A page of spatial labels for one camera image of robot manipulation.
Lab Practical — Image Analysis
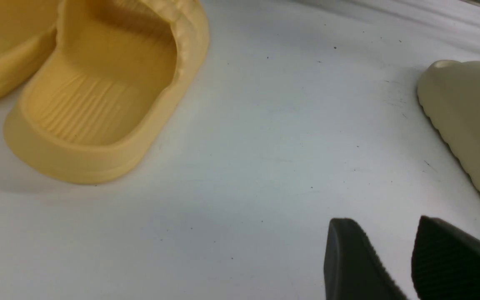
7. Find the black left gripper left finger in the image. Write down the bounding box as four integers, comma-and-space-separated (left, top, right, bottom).
323, 218, 408, 300

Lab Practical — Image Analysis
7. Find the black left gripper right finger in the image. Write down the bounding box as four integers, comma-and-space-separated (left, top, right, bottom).
411, 216, 480, 300

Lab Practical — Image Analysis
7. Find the olive green slide left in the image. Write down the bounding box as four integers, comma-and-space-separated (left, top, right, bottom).
417, 60, 480, 192

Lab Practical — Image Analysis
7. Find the yellow slide right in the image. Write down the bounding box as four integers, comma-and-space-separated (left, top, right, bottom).
3, 0, 210, 184

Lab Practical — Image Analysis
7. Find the yellow slide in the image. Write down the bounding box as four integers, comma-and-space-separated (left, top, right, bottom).
3, 0, 210, 184
0, 0, 60, 98

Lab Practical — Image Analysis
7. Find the yellow slide left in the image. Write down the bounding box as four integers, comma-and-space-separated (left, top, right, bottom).
0, 0, 60, 98

